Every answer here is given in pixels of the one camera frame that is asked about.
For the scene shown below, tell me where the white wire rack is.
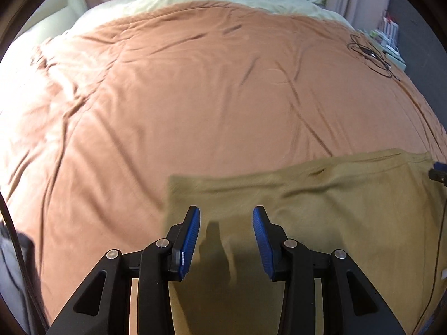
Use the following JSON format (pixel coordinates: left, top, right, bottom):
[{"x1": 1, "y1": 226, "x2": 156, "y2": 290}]
[{"x1": 379, "y1": 10, "x2": 400, "y2": 47}]

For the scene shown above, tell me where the cream padded headboard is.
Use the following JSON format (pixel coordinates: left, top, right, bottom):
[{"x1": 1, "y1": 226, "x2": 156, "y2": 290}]
[{"x1": 14, "y1": 0, "x2": 88, "y2": 42}]

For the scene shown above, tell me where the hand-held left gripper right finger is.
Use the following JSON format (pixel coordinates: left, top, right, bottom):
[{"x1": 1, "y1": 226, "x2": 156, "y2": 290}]
[{"x1": 253, "y1": 205, "x2": 406, "y2": 335}]

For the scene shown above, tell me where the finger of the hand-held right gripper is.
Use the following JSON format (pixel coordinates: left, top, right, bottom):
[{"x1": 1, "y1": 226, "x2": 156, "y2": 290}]
[{"x1": 429, "y1": 162, "x2": 447, "y2": 184}]

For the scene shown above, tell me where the folded grey garment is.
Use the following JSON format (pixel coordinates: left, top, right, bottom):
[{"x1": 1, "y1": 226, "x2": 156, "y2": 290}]
[{"x1": 0, "y1": 220, "x2": 46, "y2": 335}]

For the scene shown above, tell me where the white nightstand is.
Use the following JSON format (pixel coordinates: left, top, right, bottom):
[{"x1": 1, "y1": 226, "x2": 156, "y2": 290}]
[{"x1": 363, "y1": 28, "x2": 407, "y2": 72}]

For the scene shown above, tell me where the orange-brown blanket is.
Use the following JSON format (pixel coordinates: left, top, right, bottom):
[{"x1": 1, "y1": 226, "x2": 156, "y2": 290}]
[{"x1": 0, "y1": 0, "x2": 447, "y2": 322}]

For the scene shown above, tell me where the olive printed t-shirt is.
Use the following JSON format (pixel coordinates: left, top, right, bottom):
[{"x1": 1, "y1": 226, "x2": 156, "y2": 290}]
[{"x1": 164, "y1": 148, "x2": 447, "y2": 335}]

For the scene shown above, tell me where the tangled black cable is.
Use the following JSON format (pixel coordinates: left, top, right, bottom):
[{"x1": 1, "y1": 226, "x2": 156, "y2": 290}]
[{"x1": 347, "y1": 31, "x2": 402, "y2": 81}]

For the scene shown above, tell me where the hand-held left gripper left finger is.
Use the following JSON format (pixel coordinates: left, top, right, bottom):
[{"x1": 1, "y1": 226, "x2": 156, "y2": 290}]
[{"x1": 49, "y1": 205, "x2": 201, "y2": 335}]

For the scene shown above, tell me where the thick black cable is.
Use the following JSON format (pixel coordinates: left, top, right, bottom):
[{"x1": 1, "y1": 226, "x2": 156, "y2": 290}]
[{"x1": 0, "y1": 195, "x2": 49, "y2": 332}]

